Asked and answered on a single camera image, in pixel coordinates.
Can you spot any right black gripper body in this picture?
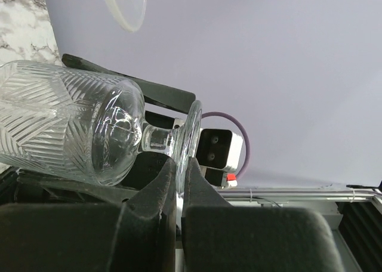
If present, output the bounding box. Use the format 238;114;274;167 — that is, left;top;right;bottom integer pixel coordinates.
125;111;184;190

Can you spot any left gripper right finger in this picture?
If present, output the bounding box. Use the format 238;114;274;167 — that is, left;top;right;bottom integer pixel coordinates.
181;157;344;271

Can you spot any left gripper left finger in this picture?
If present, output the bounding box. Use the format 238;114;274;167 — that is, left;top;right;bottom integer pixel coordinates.
1;159;176;271

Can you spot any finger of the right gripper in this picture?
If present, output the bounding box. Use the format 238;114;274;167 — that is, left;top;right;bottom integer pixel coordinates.
17;170;138;203
61;53;196;112

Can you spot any clear patterned stemmed glass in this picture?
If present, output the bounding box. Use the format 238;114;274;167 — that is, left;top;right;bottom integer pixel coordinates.
1;60;202;193

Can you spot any clear round wine glass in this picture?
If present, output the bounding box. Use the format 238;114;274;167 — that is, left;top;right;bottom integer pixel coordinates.
105;0;147;33

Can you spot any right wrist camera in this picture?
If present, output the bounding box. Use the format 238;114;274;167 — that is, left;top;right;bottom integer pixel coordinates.
196;128;244;187

